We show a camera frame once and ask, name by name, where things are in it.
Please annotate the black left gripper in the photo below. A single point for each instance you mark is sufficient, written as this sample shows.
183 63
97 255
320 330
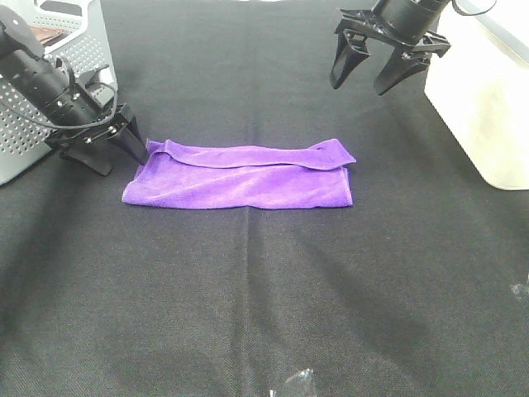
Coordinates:
77 122

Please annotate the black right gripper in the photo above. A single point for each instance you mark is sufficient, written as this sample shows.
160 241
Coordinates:
405 25

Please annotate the purple microfiber towel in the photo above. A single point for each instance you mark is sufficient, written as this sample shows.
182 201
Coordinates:
195 177

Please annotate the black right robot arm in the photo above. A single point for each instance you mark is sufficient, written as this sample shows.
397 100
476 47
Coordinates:
402 24

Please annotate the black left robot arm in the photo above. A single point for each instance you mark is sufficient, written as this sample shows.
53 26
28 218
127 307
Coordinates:
16 34

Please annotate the grey perforated plastic basket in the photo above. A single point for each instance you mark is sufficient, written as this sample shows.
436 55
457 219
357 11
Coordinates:
84 45

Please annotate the white plastic storage box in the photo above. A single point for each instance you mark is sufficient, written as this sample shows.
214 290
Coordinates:
480 87

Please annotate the brown folded towel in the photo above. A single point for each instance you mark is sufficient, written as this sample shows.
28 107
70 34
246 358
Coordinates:
48 36

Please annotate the clear tape piece right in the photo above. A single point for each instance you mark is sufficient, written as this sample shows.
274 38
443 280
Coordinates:
520 291

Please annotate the clear tape piece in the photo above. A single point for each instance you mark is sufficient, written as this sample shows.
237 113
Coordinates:
520 291
300 384

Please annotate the clear tape piece front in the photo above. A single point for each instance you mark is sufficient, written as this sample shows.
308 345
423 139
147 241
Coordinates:
300 384

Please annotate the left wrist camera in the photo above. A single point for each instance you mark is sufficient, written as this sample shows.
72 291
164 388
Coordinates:
99 82

